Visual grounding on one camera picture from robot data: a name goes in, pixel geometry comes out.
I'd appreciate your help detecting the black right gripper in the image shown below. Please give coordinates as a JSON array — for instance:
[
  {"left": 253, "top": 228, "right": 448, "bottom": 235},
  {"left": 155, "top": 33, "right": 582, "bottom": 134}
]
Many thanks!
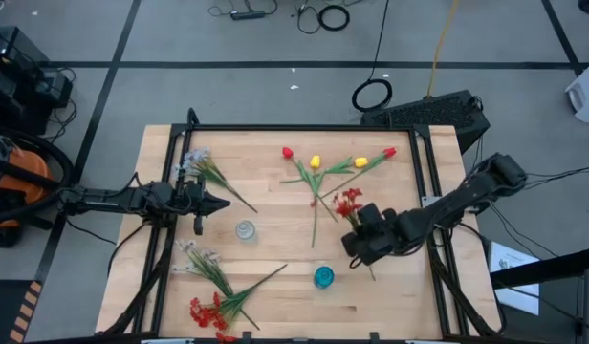
[{"left": 341, "top": 203, "right": 405, "bottom": 267}]

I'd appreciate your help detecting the yellow artificial tulip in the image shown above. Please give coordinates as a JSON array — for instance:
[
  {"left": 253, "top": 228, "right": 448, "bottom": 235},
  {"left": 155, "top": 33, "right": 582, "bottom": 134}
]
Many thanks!
[
  {"left": 307, "top": 154, "right": 324, "bottom": 248},
  {"left": 278, "top": 156, "right": 370, "bottom": 185}
]

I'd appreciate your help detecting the clear ribbed glass vase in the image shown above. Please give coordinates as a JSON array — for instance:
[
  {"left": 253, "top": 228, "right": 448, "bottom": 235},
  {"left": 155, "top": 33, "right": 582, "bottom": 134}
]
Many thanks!
[{"left": 235, "top": 219, "right": 256, "bottom": 242}]

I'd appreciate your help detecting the orange vacuum cleaner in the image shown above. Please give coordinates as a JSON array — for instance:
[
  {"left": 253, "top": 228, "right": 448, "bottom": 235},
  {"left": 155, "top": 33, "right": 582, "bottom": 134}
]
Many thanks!
[{"left": 0, "top": 133, "right": 55, "bottom": 249}]

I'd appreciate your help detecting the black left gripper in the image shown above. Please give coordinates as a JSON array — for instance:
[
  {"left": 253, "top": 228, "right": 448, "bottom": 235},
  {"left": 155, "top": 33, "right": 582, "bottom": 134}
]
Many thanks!
[{"left": 179, "top": 179, "right": 231, "bottom": 236}]

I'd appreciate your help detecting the white plastic device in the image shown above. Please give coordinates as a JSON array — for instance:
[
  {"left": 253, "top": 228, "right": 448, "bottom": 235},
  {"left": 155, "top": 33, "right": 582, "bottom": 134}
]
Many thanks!
[{"left": 564, "top": 56, "right": 589, "bottom": 126}]

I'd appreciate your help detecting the black cable with coil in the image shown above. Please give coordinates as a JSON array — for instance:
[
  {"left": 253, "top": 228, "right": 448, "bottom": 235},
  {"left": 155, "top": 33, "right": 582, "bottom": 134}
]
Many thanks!
[{"left": 350, "top": 0, "right": 394, "bottom": 114}]

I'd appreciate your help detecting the black perforated computer tower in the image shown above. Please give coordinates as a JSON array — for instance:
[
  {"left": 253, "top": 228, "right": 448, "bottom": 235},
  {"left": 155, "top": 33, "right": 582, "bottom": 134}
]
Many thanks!
[{"left": 360, "top": 89, "right": 491, "bottom": 155}]

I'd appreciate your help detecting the black metal stand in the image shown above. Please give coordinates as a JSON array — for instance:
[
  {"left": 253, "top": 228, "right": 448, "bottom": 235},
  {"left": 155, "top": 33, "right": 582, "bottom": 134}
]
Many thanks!
[{"left": 490, "top": 246, "right": 589, "bottom": 344}]

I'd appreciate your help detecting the blue diamond-pattern glass vase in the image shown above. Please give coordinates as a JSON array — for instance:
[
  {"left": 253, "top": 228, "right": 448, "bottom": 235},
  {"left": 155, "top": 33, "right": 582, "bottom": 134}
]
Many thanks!
[{"left": 313, "top": 266, "right": 336, "bottom": 290}]

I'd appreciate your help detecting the black vacuum hose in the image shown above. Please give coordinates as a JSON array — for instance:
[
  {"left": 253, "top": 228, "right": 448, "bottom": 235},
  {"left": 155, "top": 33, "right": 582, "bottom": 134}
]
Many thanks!
[{"left": 0, "top": 124, "right": 76, "bottom": 224}]

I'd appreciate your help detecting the yellow cable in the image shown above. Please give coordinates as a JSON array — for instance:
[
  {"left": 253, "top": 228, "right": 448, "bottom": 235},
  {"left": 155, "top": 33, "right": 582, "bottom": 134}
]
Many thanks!
[{"left": 425, "top": 0, "right": 461, "bottom": 99}]

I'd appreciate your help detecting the coiled black cable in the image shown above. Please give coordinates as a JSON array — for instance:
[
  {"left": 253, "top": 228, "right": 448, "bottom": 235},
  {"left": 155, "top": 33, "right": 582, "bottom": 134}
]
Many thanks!
[{"left": 316, "top": 4, "right": 351, "bottom": 32}]

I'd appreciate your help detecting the white artificial flower spray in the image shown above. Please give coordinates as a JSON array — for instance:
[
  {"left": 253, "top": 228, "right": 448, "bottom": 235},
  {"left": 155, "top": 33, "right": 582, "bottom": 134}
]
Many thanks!
[
  {"left": 171, "top": 238, "right": 261, "bottom": 332},
  {"left": 172, "top": 146, "right": 258, "bottom": 214}
]

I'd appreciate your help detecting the red artificial flower spray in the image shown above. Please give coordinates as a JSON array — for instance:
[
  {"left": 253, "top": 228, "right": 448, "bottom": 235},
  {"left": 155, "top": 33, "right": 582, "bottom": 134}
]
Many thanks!
[
  {"left": 331, "top": 187, "right": 377, "bottom": 282},
  {"left": 188, "top": 264, "right": 290, "bottom": 343}
]

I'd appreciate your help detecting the white paper sheet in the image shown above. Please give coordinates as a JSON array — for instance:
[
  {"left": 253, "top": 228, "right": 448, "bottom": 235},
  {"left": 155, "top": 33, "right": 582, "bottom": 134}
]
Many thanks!
[{"left": 488, "top": 241, "right": 541, "bottom": 316}]

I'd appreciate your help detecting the red artificial tulip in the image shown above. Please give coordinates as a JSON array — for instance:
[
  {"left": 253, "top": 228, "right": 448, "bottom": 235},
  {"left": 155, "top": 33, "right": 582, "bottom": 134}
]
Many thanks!
[
  {"left": 318, "top": 146, "right": 398, "bottom": 200},
  {"left": 280, "top": 145, "right": 340, "bottom": 224}
]

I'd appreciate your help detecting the black metal table frame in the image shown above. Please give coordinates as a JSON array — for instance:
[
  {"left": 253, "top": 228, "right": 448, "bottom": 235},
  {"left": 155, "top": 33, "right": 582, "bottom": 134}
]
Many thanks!
[{"left": 100, "top": 107, "right": 509, "bottom": 344}]

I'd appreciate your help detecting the black power strip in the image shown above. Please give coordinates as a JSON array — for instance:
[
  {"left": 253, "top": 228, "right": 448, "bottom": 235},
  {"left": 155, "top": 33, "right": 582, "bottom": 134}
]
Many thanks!
[{"left": 229, "top": 10, "right": 267, "bottom": 21}]

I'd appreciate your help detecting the small black box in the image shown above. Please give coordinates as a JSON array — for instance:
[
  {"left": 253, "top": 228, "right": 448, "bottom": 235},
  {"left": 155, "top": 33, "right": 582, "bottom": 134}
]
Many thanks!
[{"left": 33, "top": 69, "right": 75, "bottom": 110}]

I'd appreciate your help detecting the black equipment case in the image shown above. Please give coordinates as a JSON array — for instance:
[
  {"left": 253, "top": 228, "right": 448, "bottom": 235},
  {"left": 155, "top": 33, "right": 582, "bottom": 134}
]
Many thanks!
[{"left": 0, "top": 26, "right": 51, "bottom": 138}]

